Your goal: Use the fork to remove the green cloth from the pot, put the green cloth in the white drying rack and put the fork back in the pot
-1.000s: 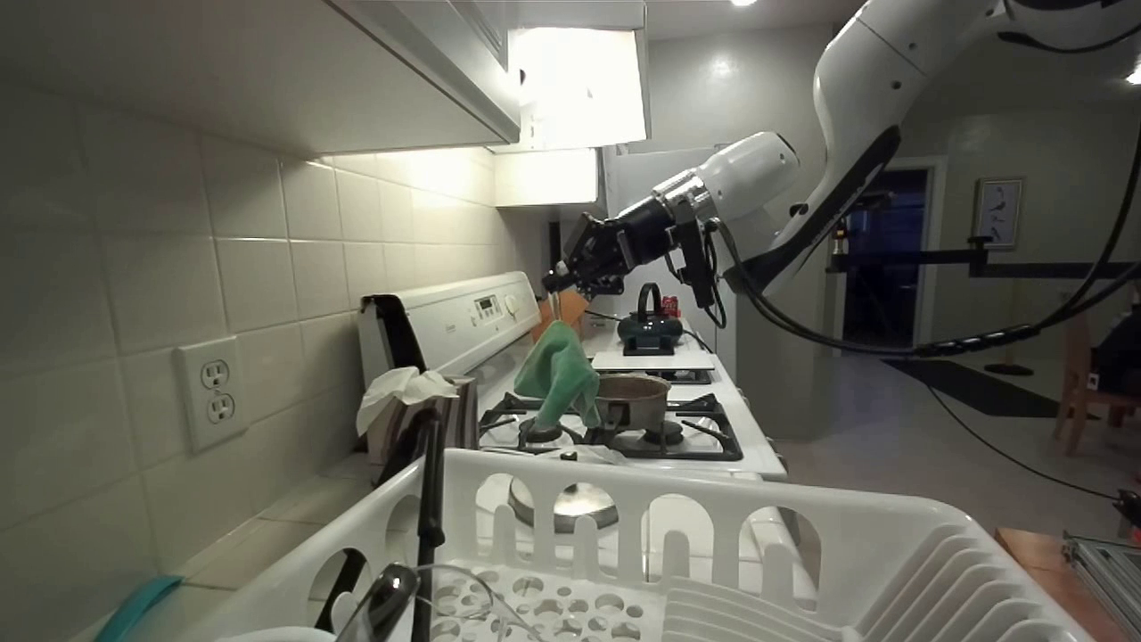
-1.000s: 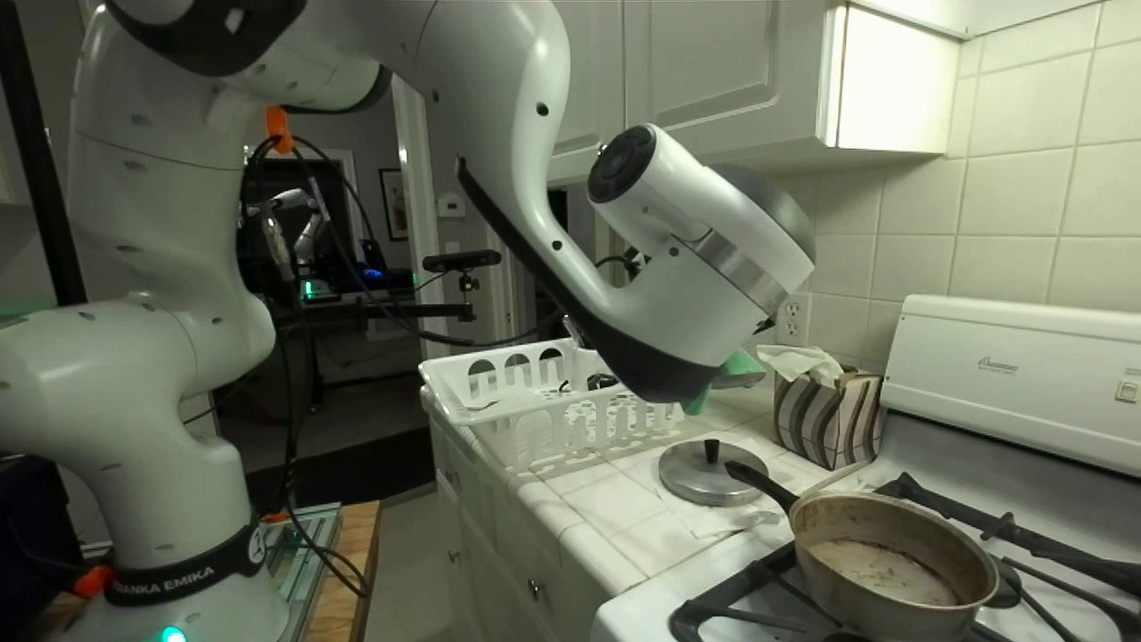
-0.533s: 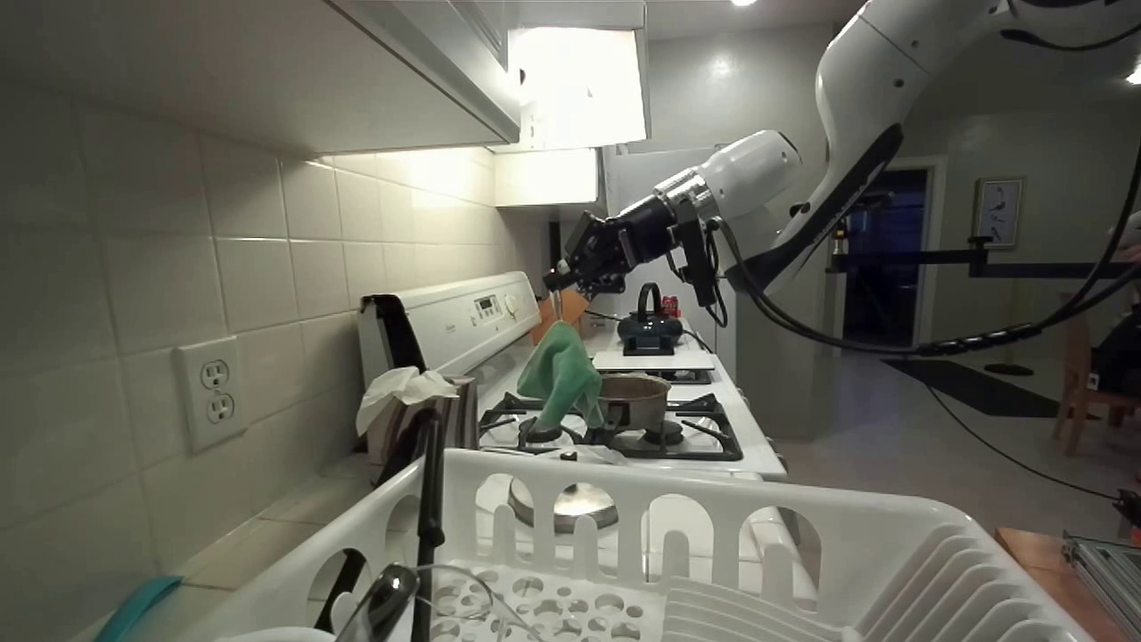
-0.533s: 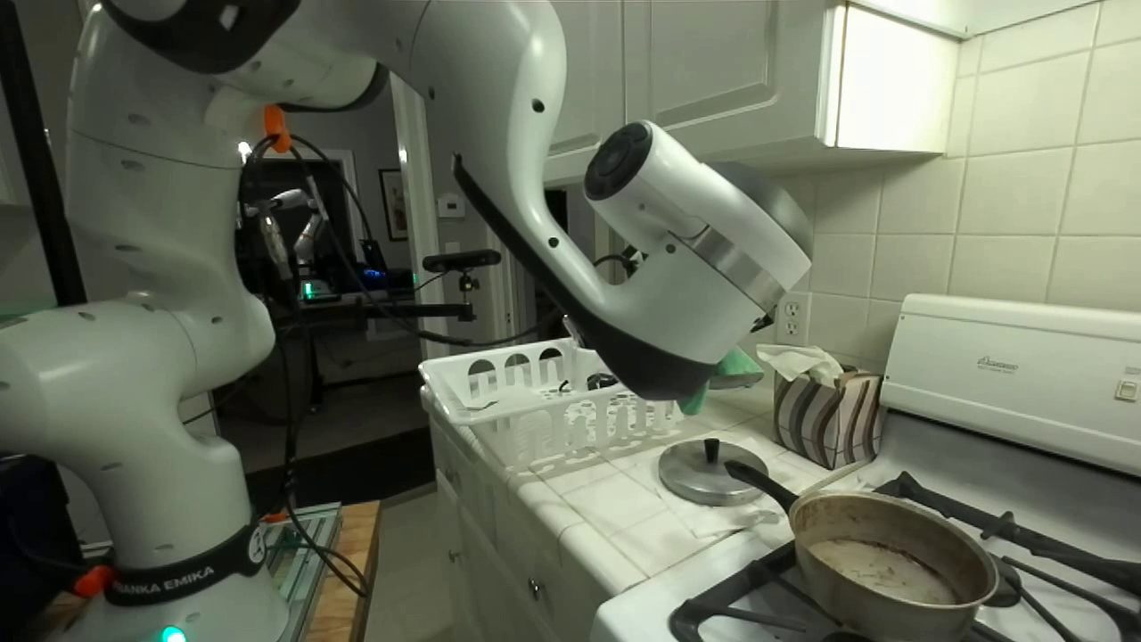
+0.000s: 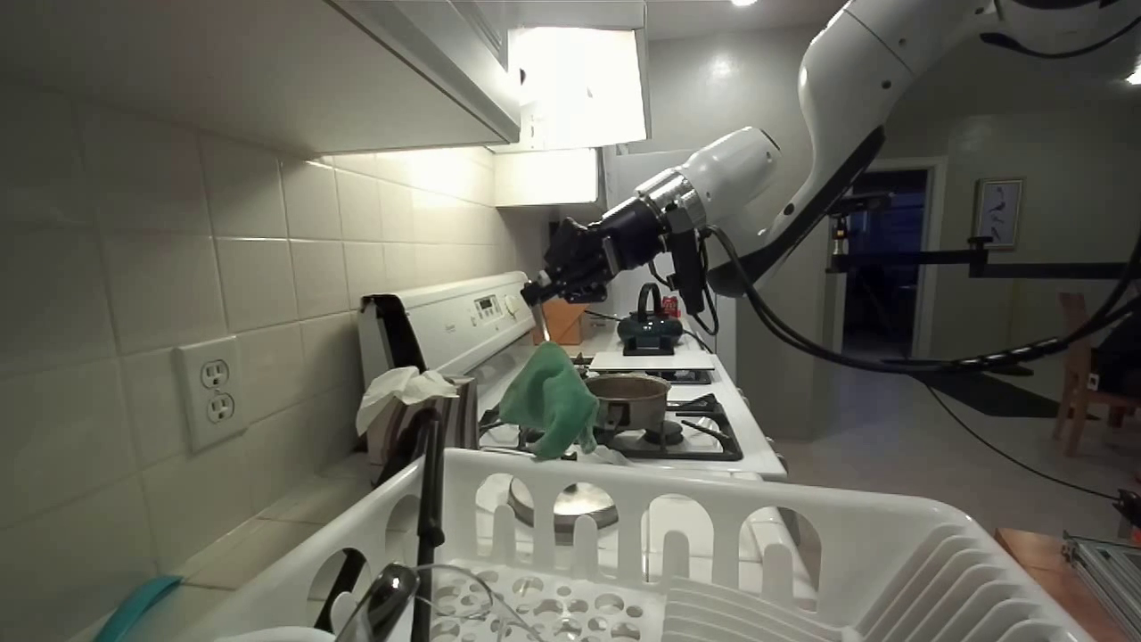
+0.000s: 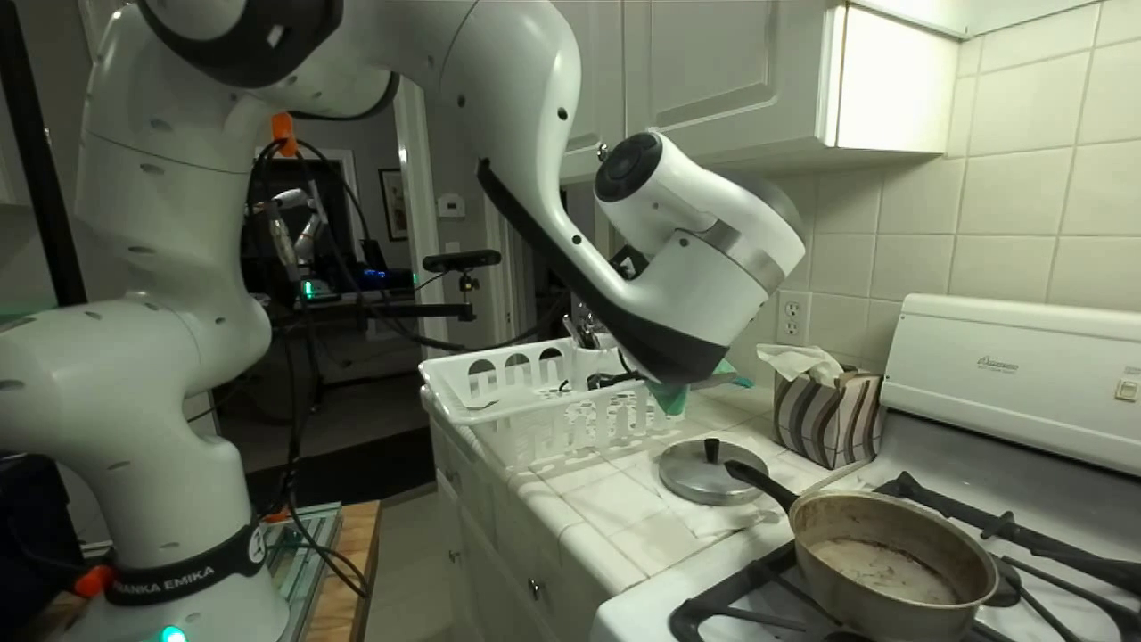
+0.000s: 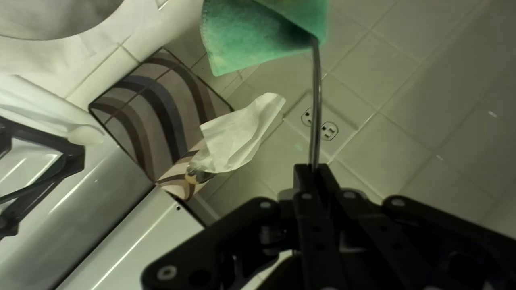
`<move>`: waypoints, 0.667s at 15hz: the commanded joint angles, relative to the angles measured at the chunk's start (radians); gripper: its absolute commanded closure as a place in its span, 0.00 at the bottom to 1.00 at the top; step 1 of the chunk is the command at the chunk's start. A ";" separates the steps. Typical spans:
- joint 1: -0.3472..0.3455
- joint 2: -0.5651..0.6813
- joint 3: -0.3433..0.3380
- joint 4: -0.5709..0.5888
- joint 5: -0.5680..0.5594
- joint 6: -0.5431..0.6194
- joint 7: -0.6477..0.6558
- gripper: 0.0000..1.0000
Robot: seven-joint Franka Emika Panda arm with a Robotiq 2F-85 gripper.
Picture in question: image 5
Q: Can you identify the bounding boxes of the dark floor mat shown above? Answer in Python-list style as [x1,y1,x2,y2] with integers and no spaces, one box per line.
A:
[913,354,1062,422]

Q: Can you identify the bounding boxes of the white refrigerator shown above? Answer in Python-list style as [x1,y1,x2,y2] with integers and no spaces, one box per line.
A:
[600,144,728,350]

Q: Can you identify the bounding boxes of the white gas stove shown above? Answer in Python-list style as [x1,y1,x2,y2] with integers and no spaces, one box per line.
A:
[354,266,792,486]

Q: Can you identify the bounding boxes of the thick black cable bundle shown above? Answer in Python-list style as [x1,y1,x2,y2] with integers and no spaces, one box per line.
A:
[690,226,1141,381]

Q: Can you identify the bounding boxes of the wooden platform board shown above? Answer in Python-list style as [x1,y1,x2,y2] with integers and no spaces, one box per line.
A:
[995,524,1141,642]

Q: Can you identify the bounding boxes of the metal base plate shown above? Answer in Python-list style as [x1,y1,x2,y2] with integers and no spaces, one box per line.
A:
[1060,532,1141,601]

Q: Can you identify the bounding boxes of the glass lid black knob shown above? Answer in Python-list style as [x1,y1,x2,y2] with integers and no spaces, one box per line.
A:
[333,561,545,642]

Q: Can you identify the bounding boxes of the wooden chair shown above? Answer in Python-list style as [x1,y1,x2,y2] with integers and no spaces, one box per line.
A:
[1047,290,1141,460]

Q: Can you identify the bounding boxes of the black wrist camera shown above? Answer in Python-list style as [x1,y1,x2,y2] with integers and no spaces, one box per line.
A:
[660,202,714,312]

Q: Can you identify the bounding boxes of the white wall outlet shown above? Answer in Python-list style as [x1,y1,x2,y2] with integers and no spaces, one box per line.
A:
[174,331,253,455]

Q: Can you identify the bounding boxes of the black long utensil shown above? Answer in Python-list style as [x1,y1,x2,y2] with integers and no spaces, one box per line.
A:
[405,408,449,642]

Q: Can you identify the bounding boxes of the white plastic dish rack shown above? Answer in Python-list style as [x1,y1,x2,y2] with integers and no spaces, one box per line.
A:
[174,443,1091,642]

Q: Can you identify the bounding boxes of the thin black cable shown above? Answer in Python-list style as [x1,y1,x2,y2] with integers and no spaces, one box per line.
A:
[919,377,1127,507]

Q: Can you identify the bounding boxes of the white cutting board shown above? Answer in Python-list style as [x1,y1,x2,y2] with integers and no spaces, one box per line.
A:
[587,335,724,377]

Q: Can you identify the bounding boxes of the dark teal kettle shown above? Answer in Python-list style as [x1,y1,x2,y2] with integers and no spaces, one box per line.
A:
[612,277,686,355]

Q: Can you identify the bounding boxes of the black stove grate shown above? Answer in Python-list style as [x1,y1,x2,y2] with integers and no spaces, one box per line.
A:
[476,390,747,462]

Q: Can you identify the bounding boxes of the white door frame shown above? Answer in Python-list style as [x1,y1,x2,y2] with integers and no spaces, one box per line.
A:
[827,155,951,354]

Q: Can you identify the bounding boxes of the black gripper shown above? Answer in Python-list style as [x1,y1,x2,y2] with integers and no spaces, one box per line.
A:
[519,195,669,308]

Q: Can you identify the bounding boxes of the white upper cabinet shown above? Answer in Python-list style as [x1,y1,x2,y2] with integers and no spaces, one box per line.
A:
[0,0,527,155]
[501,22,651,153]

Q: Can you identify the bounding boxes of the black camera boom stand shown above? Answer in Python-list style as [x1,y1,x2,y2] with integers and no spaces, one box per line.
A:
[827,194,1141,284]

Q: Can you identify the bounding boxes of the green cloth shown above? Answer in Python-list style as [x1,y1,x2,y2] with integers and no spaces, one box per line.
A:
[488,340,606,462]

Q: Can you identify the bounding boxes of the white crumpled cloth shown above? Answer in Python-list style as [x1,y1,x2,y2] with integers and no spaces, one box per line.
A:
[354,362,464,440]

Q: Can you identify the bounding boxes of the round metal pot lid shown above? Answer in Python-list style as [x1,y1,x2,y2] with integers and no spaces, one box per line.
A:
[506,478,623,536]

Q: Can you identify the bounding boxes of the framed wall picture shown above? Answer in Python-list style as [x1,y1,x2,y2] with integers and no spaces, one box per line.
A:
[968,176,1029,248]

